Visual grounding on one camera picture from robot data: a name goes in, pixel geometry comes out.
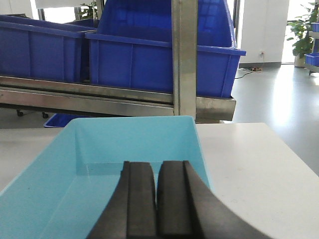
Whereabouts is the green potted plant right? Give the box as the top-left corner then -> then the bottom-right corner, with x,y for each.
286,0 -> 319,68

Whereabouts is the large blue crate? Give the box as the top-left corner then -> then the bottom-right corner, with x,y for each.
85,33 -> 246,98
0,15 -> 94,83

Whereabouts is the large blue crate left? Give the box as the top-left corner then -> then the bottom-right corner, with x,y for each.
0,15 -> 94,83

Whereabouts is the stainless steel shelf rack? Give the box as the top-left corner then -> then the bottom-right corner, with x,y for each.
0,0 -> 236,120

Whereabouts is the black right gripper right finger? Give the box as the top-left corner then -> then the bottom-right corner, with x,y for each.
157,161 -> 268,239

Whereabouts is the tilted blue crate inside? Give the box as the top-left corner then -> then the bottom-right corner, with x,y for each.
97,0 -> 236,48

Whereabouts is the cable on floor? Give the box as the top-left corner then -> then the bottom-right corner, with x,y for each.
234,66 -> 263,80

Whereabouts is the large blue crate right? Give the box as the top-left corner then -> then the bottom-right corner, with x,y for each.
85,33 -> 246,98

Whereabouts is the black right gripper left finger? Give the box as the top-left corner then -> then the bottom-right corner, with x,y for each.
87,161 -> 157,239

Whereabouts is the blue bin under shelf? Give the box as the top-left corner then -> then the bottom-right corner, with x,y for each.
43,114 -> 86,128

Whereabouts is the light blue plastic box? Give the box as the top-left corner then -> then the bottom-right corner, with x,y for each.
0,116 -> 211,239

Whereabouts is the green plant behind shelf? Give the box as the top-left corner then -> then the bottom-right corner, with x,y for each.
76,1 -> 98,20

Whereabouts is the small blue bin far right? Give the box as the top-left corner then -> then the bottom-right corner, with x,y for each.
305,52 -> 319,67

